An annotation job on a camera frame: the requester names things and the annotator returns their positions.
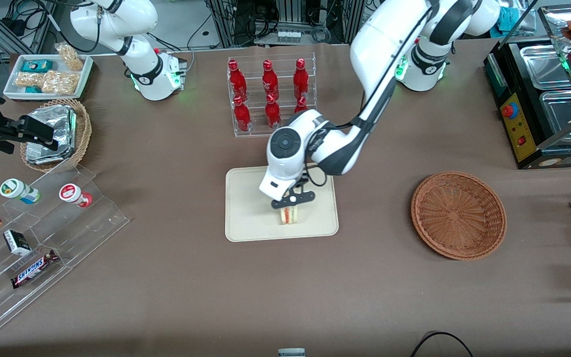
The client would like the teal cloth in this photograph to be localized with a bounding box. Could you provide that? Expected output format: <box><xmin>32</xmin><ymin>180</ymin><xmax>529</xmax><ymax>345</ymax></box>
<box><xmin>495</xmin><ymin>5</ymin><xmax>527</xmax><ymax>33</ymax></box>

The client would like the silver foil wrapped package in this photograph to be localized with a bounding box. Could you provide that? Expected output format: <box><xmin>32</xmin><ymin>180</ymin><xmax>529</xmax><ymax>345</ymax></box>
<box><xmin>25</xmin><ymin>143</ymin><xmax>76</xmax><ymax>165</ymax></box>
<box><xmin>26</xmin><ymin>105</ymin><xmax>77</xmax><ymax>149</ymax></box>

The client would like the white power strip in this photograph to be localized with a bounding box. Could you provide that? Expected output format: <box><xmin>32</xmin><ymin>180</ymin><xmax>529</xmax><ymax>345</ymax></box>
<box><xmin>274</xmin><ymin>29</ymin><xmax>302</xmax><ymax>45</ymax></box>

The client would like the clear acrylic step stand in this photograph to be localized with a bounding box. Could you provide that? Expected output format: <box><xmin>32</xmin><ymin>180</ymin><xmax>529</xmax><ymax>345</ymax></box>
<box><xmin>0</xmin><ymin>165</ymin><xmax>131</xmax><ymax>337</ymax></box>

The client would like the black looped cable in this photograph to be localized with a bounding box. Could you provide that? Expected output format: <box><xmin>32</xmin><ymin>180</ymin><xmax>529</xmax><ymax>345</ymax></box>
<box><xmin>410</xmin><ymin>331</ymin><xmax>474</xmax><ymax>357</ymax></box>

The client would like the teal snack box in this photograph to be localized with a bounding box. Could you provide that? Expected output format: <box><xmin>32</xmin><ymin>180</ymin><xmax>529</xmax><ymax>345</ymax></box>
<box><xmin>21</xmin><ymin>59</ymin><xmax>55</xmax><ymax>74</ymax></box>

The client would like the red lid yogurt cup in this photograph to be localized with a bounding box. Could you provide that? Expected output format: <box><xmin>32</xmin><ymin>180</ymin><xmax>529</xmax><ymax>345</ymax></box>
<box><xmin>58</xmin><ymin>183</ymin><xmax>94</xmax><ymax>208</ymax></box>

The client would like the green lid yogurt cup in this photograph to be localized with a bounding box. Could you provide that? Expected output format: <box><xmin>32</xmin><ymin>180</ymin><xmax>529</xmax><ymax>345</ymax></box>
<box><xmin>0</xmin><ymin>178</ymin><xmax>41</xmax><ymax>205</ymax></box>

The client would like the clear acrylic bottle rack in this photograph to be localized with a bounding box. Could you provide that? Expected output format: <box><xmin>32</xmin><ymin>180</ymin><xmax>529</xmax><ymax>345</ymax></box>
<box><xmin>227</xmin><ymin>52</ymin><xmax>318</xmax><ymax>138</ymax></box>

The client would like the steel food pan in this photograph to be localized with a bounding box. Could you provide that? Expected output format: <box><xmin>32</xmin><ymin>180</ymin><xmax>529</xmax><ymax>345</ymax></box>
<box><xmin>519</xmin><ymin>44</ymin><xmax>571</xmax><ymax>91</ymax></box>
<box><xmin>540</xmin><ymin>90</ymin><xmax>571</xmax><ymax>142</ymax></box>

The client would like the clear bag of snacks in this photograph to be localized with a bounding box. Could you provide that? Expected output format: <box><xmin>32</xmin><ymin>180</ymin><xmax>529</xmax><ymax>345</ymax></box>
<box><xmin>41</xmin><ymin>70</ymin><xmax>81</xmax><ymax>96</ymax></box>
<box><xmin>55</xmin><ymin>42</ymin><xmax>84</xmax><ymax>72</ymax></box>
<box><xmin>15</xmin><ymin>71</ymin><xmax>46</xmax><ymax>89</ymax></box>

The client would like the small black white box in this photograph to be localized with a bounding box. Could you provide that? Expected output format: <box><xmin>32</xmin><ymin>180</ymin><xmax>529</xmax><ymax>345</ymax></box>
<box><xmin>3</xmin><ymin>229</ymin><xmax>32</xmax><ymax>257</ymax></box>

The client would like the brown round wicker basket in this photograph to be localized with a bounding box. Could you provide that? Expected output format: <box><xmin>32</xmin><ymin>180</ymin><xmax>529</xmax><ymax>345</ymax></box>
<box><xmin>411</xmin><ymin>171</ymin><xmax>508</xmax><ymax>261</ymax></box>

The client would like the Snickers chocolate bar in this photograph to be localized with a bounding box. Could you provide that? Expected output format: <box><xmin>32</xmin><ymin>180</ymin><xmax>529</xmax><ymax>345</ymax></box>
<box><xmin>10</xmin><ymin>249</ymin><xmax>60</xmax><ymax>290</ymax></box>

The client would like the light tan wicker basket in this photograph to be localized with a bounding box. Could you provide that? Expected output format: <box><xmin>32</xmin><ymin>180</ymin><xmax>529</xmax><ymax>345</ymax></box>
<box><xmin>20</xmin><ymin>98</ymin><xmax>93</xmax><ymax>173</ymax></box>

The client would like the black food warmer cabinet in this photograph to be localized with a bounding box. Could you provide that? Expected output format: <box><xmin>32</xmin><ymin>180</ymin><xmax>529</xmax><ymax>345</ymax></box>
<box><xmin>483</xmin><ymin>5</ymin><xmax>571</xmax><ymax>171</ymax></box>

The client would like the cream rectangular tray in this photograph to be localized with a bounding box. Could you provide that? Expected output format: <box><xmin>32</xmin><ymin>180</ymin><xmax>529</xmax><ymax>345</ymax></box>
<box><xmin>225</xmin><ymin>166</ymin><xmax>340</xmax><ymax>243</ymax></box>

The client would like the white rectangular snack tray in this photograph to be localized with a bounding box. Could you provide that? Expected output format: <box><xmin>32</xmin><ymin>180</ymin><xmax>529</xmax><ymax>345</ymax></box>
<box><xmin>3</xmin><ymin>53</ymin><xmax>94</xmax><ymax>102</ymax></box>

